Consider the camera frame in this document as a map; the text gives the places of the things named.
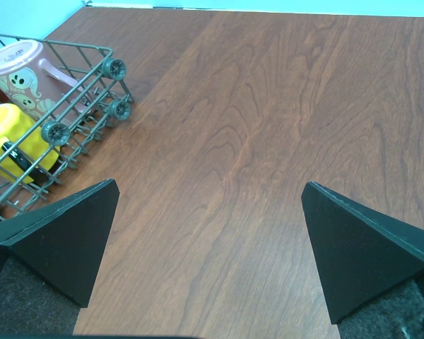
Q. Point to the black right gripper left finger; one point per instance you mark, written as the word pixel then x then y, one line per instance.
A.
pixel 63 243

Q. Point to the grey wire dish rack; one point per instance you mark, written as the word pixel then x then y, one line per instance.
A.
pixel 34 154

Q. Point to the pink ghost pattern mug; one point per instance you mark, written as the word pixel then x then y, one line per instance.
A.
pixel 30 80

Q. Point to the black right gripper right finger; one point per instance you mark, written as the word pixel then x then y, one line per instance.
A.
pixel 361 254

